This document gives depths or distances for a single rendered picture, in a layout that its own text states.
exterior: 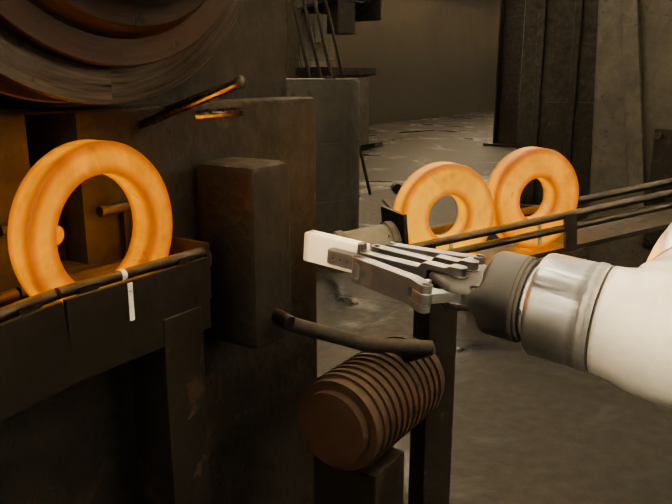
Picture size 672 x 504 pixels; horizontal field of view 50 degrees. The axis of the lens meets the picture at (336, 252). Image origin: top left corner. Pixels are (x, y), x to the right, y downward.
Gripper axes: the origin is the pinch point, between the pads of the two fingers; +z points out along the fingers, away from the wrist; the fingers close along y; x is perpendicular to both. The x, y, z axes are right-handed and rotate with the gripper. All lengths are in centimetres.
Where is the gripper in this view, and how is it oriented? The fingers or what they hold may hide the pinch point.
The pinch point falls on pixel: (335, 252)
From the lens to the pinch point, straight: 71.6
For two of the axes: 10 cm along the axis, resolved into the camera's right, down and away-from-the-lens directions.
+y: 5.6, -2.0, 8.1
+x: 0.7, -9.6, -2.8
